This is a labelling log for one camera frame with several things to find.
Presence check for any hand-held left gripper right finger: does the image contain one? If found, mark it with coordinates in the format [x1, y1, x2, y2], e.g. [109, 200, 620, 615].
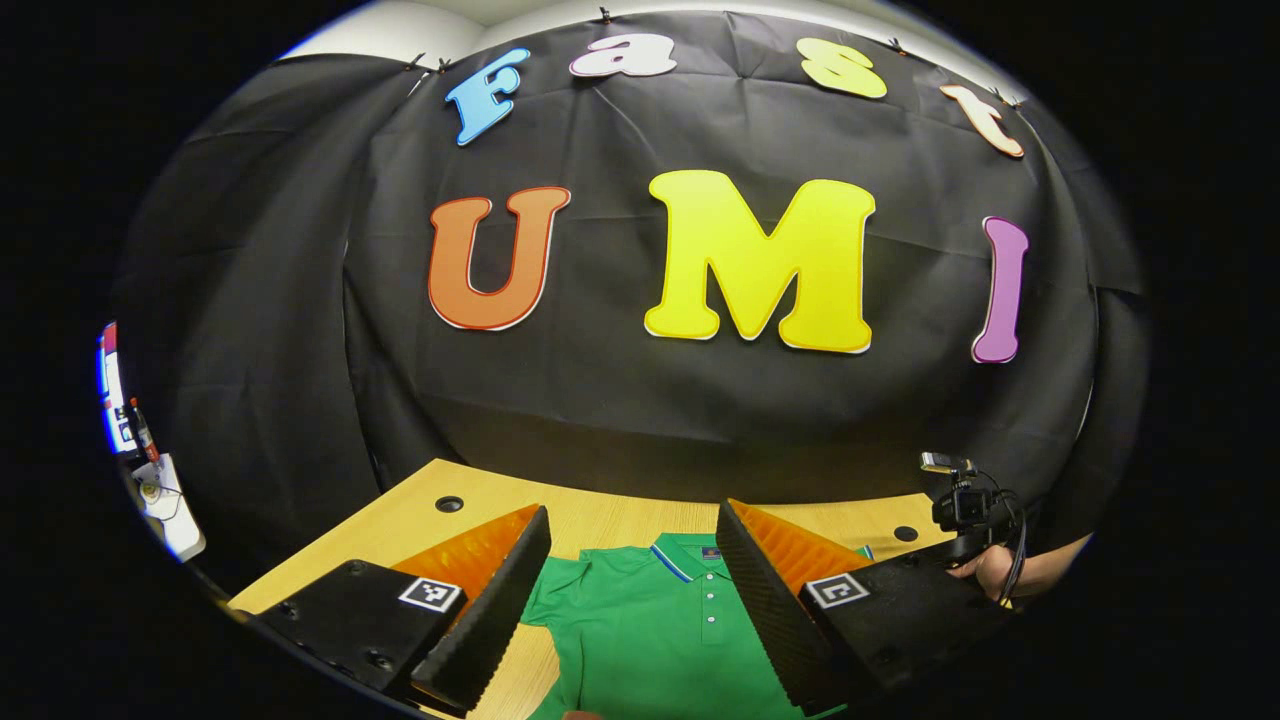
[714, 497, 1013, 717]

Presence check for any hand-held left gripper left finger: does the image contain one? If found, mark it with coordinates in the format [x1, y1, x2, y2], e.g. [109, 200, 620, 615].
[245, 503, 553, 716]

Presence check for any green T-shirt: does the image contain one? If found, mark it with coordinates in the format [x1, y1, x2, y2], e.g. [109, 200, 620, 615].
[520, 533, 876, 720]

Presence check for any black backdrop cloth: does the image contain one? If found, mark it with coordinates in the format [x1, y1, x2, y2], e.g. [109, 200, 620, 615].
[110, 10, 1151, 591]

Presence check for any white box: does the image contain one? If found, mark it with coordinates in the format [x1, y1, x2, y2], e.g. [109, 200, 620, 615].
[128, 453, 207, 563]

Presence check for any dark bottle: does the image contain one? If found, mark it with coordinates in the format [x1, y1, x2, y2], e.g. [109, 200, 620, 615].
[128, 397, 161, 463]

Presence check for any black cable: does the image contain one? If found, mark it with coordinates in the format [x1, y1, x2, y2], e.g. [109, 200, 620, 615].
[975, 470, 1031, 607]

